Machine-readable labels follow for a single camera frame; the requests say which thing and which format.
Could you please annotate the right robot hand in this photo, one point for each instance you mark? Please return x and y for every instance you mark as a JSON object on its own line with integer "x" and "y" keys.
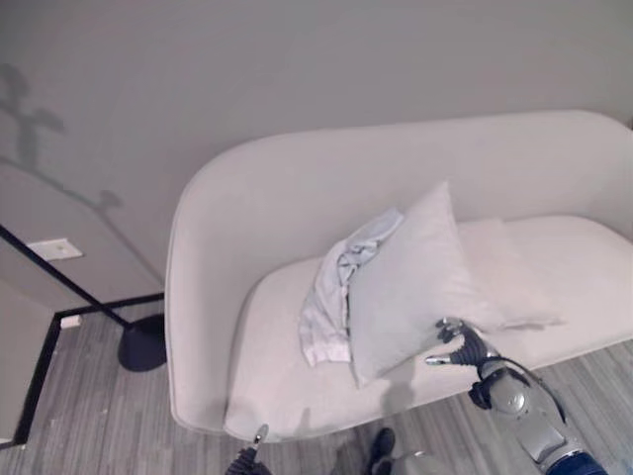
{"x": 465, "y": 344}

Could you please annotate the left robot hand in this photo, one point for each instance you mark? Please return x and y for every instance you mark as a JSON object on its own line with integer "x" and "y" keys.
{"x": 247, "y": 452}

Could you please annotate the large white pillow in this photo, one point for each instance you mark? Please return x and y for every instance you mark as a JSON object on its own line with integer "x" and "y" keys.
{"x": 420, "y": 277}

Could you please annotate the white curved sofa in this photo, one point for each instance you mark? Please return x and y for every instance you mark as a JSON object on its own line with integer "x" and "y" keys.
{"x": 277, "y": 208}

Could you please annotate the small white pillow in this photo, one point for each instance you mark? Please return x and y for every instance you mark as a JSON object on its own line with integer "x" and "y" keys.
{"x": 504, "y": 277}

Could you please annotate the robot dark foot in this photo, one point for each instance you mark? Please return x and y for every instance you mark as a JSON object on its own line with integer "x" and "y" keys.
{"x": 382, "y": 443}

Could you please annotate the light blue crumpled garment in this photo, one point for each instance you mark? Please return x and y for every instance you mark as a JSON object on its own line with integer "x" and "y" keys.
{"x": 329, "y": 302}

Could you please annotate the small white floor object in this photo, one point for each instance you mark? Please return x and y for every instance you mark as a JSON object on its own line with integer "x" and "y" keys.
{"x": 70, "y": 321}

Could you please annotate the white wall socket plate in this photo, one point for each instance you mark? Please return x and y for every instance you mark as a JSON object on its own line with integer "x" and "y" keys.
{"x": 54, "y": 249}

